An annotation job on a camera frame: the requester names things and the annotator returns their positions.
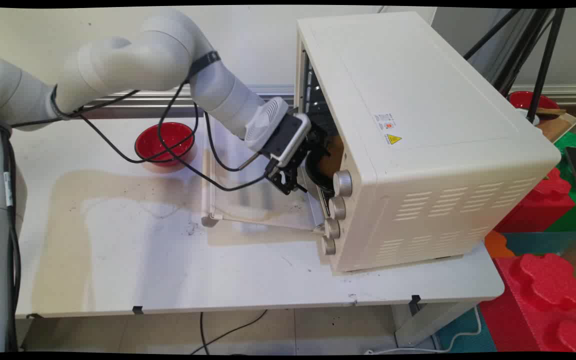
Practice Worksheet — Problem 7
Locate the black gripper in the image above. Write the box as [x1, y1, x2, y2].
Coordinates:
[266, 125, 330, 197]

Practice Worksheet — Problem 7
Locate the black pan with brown food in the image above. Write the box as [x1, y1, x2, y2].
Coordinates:
[304, 134, 346, 197]

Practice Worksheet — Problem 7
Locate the metal oven rack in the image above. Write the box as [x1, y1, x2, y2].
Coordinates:
[304, 52, 340, 137]

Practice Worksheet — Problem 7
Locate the cream toaster oven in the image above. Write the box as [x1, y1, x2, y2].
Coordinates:
[294, 11, 563, 274]

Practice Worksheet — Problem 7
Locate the orange foam piece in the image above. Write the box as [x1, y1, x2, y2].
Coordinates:
[484, 229, 512, 259]

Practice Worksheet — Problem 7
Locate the blue floor mat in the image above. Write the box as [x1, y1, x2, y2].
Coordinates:
[433, 306, 498, 354]

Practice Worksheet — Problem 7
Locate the red bowl with white rim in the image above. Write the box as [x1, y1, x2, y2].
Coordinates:
[508, 90, 562, 122]

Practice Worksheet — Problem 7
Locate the small red foam block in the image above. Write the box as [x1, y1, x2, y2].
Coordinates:
[493, 167, 576, 234]

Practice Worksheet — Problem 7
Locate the teal foam mat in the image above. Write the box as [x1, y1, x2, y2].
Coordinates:
[502, 231, 576, 257]

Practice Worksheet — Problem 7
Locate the wooden tray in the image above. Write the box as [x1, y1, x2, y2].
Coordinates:
[532, 107, 576, 144]

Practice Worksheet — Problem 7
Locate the black tripod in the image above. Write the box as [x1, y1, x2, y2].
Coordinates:
[463, 7, 567, 125]

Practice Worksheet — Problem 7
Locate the large red foam block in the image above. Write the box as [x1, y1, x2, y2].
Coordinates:
[478, 252, 576, 354]

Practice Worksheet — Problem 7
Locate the green foam block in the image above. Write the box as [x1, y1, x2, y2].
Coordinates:
[547, 132, 576, 234]

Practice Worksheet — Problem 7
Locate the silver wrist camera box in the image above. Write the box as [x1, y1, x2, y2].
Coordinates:
[260, 113, 313, 169]

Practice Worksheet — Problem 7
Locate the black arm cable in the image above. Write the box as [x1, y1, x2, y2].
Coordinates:
[204, 111, 262, 173]
[10, 89, 200, 165]
[158, 79, 275, 193]

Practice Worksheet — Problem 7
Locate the aluminium wall rail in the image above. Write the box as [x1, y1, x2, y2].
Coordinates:
[82, 84, 297, 120]

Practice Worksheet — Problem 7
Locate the black floor cable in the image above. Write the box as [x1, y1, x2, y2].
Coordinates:
[198, 309, 269, 356]

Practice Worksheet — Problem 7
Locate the white floor cable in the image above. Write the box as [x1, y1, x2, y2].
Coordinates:
[365, 305, 484, 356]

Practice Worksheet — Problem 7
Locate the black cable bundle with label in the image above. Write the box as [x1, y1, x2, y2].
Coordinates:
[0, 114, 23, 352]

